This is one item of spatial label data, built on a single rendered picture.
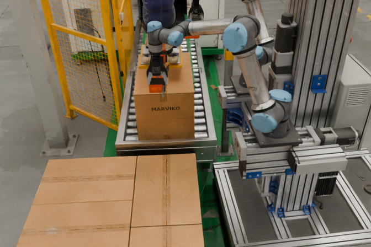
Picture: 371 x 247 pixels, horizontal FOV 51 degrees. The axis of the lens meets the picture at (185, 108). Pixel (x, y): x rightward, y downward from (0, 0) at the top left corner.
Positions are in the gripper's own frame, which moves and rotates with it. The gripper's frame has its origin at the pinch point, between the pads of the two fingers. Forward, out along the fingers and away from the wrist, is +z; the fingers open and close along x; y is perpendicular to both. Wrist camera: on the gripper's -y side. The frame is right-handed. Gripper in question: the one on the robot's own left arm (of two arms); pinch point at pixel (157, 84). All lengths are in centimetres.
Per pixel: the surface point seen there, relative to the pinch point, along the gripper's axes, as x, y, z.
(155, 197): 4, -23, 65
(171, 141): -5, 21, 58
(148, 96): 8.9, 29.3, 26.5
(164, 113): -1, 30, 41
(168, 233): -5, -49, 64
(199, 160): -24, 22, 76
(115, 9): 45, 144, 8
